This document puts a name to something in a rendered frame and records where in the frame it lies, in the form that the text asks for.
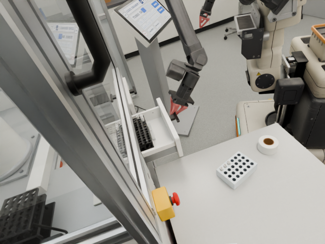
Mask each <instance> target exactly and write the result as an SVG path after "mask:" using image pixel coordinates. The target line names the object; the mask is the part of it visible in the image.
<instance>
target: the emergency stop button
mask: <svg viewBox="0 0 325 244"><path fill-rule="evenodd" d="M171 199H172V202H173V204H174V203H175V204H176V205H177V206H179V205H180V200H179V197H178V194H177V193H176V192H174V193H173V196H172V197H171Z"/></svg>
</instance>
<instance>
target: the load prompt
mask: <svg viewBox="0 0 325 244"><path fill-rule="evenodd" d="M145 3H146V1H145V0H136V1H135V2H133V3H132V4H130V5H129V6H127V7H126V8H124V9H123V10H124V11H125V12H126V13H127V14H128V15H130V14H131V13H133V12H134V11H135V10H137V9H138V8H139V7H141V6H142V5H143V4H145Z"/></svg>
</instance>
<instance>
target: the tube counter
mask: <svg viewBox="0 0 325 244"><path fill-rule="evenodd" d="M150 8H152V7H151V6H150V5H149V4H148V3H147V4H146V5H144V6H143V7H142V8H140V9H139V10H138V12H139V13H140V14H141V15H143V14H144V13H146V12H147V11H148V10H149V9H150Z"/></svg>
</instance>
